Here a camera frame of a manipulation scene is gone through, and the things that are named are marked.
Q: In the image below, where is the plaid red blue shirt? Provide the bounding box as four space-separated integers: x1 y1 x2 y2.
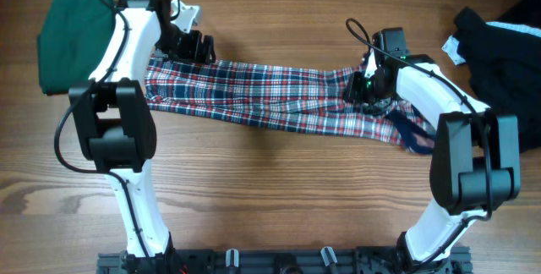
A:
145 57 435 155

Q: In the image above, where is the white garment piece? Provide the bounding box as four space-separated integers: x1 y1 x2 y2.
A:
441 36 466 65

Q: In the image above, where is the black garment pile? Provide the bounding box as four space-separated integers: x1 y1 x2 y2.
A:
452 0 540 152

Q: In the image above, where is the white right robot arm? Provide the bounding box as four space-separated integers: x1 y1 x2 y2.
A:
344 52 521 271

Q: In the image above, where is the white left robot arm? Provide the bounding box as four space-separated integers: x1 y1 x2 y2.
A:
68 0 215 260

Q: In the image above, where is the folded green cloth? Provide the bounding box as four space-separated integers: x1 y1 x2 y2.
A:
36 0 115 95

